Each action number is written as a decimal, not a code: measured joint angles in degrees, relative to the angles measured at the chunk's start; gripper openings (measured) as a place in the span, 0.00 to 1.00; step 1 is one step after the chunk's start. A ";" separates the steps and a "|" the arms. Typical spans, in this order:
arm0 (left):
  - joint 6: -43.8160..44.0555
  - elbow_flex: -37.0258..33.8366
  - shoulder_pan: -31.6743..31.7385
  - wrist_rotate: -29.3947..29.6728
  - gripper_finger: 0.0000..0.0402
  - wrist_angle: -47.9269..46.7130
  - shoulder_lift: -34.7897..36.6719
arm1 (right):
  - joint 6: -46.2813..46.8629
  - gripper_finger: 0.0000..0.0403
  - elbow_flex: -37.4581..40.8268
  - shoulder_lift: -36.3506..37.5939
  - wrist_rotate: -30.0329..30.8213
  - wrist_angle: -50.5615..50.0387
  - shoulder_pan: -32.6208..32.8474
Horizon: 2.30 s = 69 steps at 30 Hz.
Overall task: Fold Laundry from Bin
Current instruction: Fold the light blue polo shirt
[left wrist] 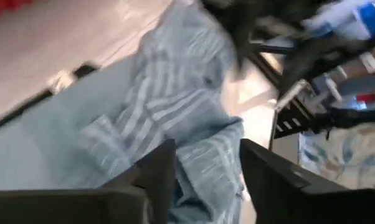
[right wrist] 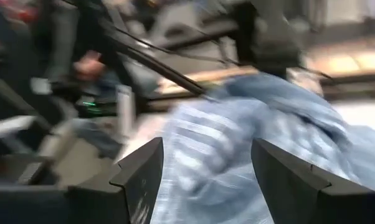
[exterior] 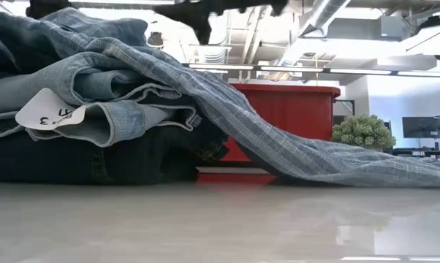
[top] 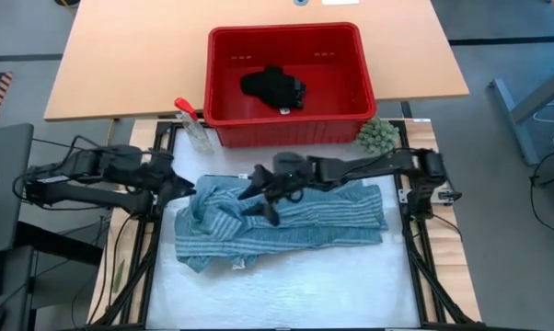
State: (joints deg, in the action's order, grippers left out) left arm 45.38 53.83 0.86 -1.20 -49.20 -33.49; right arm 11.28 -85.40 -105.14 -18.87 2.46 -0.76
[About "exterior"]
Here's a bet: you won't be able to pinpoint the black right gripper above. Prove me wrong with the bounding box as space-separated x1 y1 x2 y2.
153 0 290 46

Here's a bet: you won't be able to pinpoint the blue striped shirt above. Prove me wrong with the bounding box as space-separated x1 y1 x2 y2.
0 7 440 188

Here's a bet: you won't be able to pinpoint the dark denim jeans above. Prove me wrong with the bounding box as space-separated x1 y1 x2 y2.
0 123 230 186

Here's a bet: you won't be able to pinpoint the red plastic laundry bin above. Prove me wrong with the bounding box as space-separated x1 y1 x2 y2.
219 83 341 164

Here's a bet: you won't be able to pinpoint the black ceiling lamp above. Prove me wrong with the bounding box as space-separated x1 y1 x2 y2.
148 31 165 47

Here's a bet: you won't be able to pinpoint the white paper tag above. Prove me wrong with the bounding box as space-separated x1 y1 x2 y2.
15 87 86 131

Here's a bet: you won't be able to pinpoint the long ceiling light bar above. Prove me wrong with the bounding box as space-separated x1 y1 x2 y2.
181 63 440 78

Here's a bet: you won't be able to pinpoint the green spiky ball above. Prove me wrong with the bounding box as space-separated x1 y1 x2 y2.
331 114 397 151

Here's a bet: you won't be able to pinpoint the black monitor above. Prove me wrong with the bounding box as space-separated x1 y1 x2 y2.
402 116 440 140

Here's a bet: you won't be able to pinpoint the black desk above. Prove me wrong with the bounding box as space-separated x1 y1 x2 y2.
391 147 440 160

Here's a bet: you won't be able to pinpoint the silver ribbed air duct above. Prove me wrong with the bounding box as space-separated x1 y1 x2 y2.
278 0 352 69
190 10 231 65

